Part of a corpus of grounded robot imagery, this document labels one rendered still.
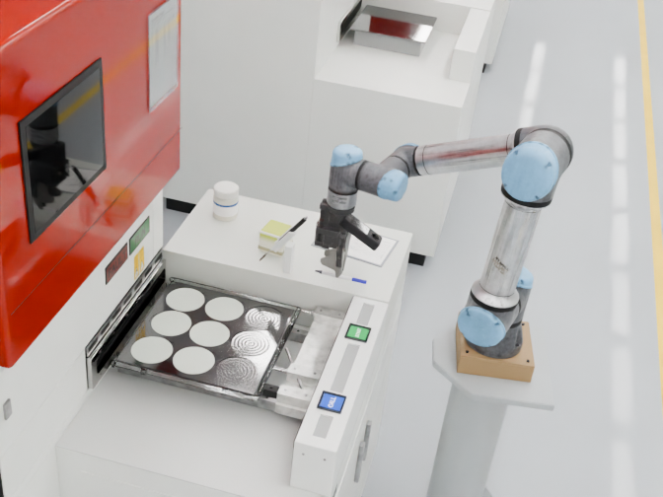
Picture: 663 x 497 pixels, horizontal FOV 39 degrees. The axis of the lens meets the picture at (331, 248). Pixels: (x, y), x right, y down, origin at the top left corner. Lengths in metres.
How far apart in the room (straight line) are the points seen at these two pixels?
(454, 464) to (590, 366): 1.37
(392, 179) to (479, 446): 0.84
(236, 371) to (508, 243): 0.71
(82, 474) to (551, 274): 2.74
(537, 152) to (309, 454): 0.80
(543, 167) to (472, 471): 1.04
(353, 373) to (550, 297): 2.20
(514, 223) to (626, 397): 1.86
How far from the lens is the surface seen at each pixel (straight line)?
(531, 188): 2.05
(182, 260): 2.55
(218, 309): 2.45
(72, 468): 2.26
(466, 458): 2.70
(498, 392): 2.45
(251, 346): 2.34
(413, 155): 2.32
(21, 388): 1.99
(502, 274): 2.19
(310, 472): 2.08
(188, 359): 2.30
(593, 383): 3.90
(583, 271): 4.53
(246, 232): 2.64
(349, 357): 2.25
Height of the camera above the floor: 2.41
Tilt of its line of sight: 34 degrees down
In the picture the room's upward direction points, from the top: 7 degrees clockwise
